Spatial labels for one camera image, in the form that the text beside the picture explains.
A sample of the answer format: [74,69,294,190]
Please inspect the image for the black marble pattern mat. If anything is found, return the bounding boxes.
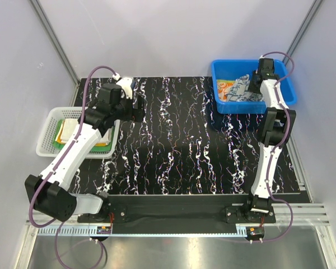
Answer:
[43,76,310,202]

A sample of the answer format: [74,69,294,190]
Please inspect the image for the left aluminium frame post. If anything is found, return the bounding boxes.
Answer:
[28,0,80,85]

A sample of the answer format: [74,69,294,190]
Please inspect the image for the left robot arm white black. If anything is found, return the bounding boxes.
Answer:
[25,77,145,222]

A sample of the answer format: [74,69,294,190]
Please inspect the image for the right small circuit board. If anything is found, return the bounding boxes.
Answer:
[247,227,265,238]

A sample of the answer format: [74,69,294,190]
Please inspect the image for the small circuit board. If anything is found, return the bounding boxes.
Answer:
[247,227,265,238]
[96,226,112,234]

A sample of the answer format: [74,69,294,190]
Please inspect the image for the purple cable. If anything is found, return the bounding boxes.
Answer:
[249,51,295,243]
[29,66,121,268]

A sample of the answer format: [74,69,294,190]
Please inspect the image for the right aluminium frame post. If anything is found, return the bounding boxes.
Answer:
[286,0,325,58]

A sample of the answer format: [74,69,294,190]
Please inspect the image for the light grey towel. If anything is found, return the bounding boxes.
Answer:
[58,119,114,145]

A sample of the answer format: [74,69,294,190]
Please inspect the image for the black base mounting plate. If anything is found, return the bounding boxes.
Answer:
[78,194,276,236]

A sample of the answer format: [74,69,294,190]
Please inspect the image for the aluminium rail front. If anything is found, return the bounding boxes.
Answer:
[25,203,331,225]

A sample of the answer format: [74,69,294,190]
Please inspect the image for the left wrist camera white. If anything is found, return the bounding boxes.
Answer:
[116,76,135,99]

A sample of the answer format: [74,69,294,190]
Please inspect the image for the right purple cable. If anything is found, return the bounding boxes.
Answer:
[249,51,295,243]

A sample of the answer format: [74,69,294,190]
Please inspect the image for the blue plastic bin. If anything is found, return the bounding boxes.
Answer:
[211,59,297,114]

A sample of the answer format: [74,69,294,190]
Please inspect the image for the aluminium frame post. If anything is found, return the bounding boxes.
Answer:
[286,0,325,58]
[28,0,80,85]

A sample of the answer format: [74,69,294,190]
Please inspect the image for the green microfiber towel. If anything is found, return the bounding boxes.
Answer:
[52,119,114,154]

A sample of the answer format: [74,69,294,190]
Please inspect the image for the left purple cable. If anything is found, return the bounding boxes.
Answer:
[29,66,121,268]

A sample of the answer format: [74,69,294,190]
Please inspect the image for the white perforated plastic basket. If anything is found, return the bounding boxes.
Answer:
[36,106,120,159]

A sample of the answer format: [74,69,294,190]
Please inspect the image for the brown yellow towel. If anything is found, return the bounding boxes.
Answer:
[54,120,110,148]

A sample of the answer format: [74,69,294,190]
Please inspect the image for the grey blue patterned towel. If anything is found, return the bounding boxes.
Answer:
[223,75,264,102]

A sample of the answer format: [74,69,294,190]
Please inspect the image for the left small circuit board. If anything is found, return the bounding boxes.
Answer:
[96,226,112,234]

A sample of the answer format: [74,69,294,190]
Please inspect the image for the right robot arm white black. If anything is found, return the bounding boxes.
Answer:
[243,56,296,222]

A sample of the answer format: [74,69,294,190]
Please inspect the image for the orange patterned cloth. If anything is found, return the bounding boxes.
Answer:
[217,80,235,101]

